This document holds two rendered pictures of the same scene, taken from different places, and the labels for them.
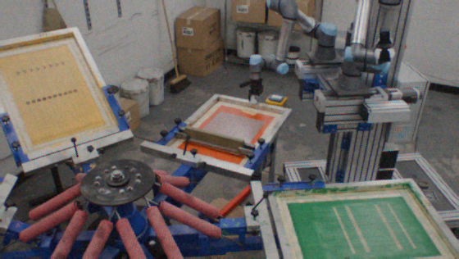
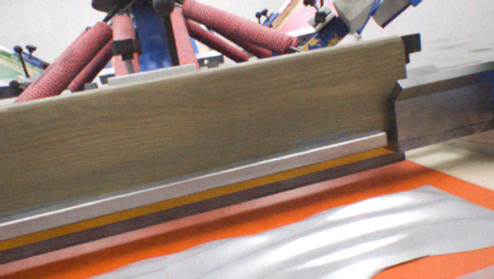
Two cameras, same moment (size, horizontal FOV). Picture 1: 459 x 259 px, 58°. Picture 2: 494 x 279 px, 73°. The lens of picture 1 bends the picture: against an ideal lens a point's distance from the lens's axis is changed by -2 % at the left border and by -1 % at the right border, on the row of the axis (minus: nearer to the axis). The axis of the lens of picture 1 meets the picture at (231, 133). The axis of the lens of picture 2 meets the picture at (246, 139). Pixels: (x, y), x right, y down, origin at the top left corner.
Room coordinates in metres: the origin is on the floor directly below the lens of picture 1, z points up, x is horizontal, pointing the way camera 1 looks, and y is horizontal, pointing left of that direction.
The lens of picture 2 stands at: (2.31, 0.03, 1.06)
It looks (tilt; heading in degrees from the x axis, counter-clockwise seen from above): 12 degrees down; 145
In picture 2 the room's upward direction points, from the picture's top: 10 degrees counter-clockwise
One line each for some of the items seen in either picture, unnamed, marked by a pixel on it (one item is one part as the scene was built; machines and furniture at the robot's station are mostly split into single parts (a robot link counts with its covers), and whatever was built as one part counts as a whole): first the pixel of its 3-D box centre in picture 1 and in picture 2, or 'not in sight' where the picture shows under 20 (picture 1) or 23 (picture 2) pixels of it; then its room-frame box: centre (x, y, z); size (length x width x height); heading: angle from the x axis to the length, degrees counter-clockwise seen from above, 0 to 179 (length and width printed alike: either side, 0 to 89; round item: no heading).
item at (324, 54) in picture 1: (325, 49); not in sight; (2.81, -0.67, 1.31); 0.15 x 0.15 x 0.10
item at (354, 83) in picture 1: (351, 78); not in sight; (2.32, -0.72, 1.31); 0.15 x 0.15 x 0.10
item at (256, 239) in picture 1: (266, 243); not in sight; (1.38, -0.16, 0.90); 1.24 x 0.06 x 0.06; 95
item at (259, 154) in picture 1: (255, 159); not in sight; (1.95, -0.14, 0.97); 0.30 x 0.05 x 0.07; 155
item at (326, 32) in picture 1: (327, 34); not in sight; (2.81, -0.66, 1.42); 0.13 x 0.12 x 0.14; 35
